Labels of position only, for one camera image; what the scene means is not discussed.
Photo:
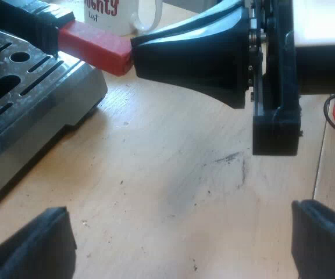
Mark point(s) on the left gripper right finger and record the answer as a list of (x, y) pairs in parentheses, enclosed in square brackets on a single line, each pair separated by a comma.
[(321, 244)]

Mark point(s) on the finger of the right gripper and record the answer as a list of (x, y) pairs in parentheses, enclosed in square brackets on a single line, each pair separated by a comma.
[(196, 58), (225, 7)]

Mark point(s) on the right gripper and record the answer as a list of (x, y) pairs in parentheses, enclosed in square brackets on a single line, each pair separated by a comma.
[(275, 130)]

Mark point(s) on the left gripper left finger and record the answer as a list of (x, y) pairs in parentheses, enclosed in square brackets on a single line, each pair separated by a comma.
[(36, 247)]

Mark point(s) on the white mug, red black print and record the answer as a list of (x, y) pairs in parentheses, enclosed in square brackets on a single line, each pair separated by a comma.
[(109, 20)]

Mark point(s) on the steel espresso machine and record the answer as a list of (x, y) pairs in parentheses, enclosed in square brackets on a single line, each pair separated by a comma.
[(39, 96)]

